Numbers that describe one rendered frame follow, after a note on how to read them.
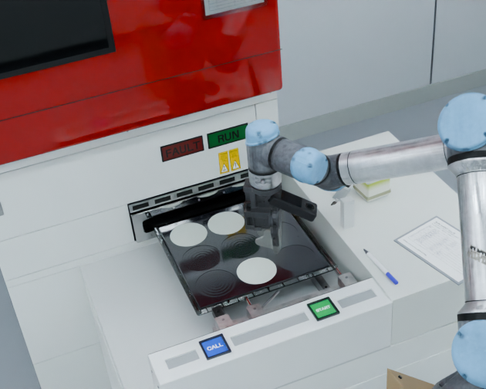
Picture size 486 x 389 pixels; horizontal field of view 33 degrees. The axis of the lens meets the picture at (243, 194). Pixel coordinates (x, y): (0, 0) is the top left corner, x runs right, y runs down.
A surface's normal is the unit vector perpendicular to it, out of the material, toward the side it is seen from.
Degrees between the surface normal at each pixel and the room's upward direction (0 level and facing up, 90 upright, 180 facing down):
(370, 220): 0
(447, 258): 0
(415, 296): 90
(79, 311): 90
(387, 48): 90
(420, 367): 90
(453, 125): 42
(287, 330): 0
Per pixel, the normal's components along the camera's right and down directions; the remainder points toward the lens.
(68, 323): 0.37, 0.52
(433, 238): -0.08, -0.80
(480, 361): -0.55, -0.04
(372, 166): -0.50, 0.22
